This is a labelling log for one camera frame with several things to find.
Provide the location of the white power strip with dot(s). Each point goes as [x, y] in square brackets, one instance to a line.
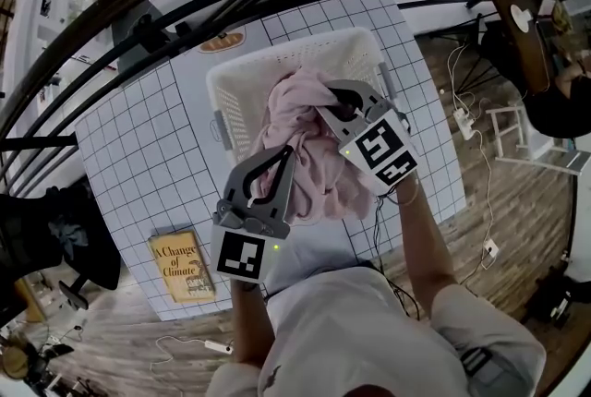
[464, 123]
[218, 346]

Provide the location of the yellow book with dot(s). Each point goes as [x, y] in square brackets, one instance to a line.
[182, 268]

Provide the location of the white stool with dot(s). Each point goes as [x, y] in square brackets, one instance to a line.
[531, 150]

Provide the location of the white plug adapter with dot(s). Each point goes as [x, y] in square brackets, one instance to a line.
[490, 248]

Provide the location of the pink clothes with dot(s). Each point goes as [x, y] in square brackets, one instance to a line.
[305, 136]

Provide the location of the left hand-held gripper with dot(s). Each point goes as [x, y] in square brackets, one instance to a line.
[240, 254]

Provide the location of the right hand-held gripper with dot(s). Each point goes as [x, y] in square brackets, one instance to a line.
[383, 155]

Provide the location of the black office chair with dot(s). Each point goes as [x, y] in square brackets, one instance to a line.
[27, 243]

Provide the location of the brown wooden side desk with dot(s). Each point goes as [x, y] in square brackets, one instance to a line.
[522, 53]

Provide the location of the person's white shirt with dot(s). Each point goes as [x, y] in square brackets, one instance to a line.
[360, 340]

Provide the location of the white plastic laundry basket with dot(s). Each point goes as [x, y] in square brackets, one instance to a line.
[249, 86]

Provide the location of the white desk lamp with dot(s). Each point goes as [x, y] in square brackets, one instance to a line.
[519, 16]

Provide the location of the grey cloth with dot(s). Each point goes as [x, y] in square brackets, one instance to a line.
[68, 238]

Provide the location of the person's left forearm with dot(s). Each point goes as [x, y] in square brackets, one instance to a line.
[251, 321]

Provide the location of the white grid tablecloth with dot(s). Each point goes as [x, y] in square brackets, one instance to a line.
[161, 155]

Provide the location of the person's right forearm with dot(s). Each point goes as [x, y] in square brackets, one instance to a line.
[425, 256]

